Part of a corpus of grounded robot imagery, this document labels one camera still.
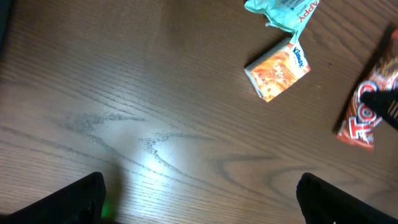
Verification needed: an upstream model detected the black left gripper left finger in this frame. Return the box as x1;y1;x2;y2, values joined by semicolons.
1;172;106;224

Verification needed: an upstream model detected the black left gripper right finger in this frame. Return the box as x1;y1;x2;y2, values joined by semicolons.
296;172;397;224

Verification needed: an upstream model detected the orange tissue pack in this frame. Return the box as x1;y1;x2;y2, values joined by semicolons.
244;38;311;102

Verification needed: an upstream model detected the red chocolate bar wrapper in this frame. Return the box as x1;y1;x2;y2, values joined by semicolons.
335;29;397;151

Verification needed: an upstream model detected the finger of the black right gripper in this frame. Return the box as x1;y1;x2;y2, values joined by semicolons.
360;90;398;130

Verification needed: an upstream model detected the green wet wipes pack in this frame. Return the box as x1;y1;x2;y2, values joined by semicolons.
244;0;320;44

